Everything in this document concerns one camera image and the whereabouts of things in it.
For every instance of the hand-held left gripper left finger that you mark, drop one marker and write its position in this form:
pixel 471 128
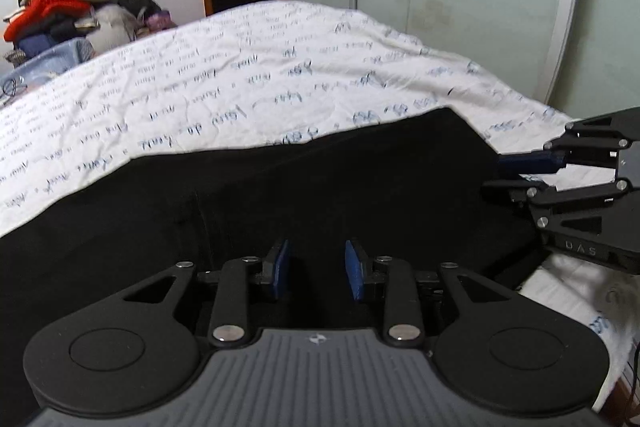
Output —
pixel 283 269

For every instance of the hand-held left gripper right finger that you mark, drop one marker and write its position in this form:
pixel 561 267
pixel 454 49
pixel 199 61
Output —
pixel 354 269

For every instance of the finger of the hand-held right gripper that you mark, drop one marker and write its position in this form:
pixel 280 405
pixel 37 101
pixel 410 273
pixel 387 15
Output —
pixel 565 199
pixel 530 162

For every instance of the black pants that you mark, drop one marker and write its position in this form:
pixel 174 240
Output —
pixel 300 187

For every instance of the white script printed blanket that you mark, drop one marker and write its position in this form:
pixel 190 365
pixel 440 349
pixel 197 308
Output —
pixel 250 72

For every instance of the purple cloth bundle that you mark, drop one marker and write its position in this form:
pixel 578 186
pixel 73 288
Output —
pixel 161 22

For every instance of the black cloth bag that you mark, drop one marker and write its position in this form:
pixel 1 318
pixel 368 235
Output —
pixel 137 2

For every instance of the pile of clothes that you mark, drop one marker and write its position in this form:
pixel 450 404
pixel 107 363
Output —
pixel 55 14

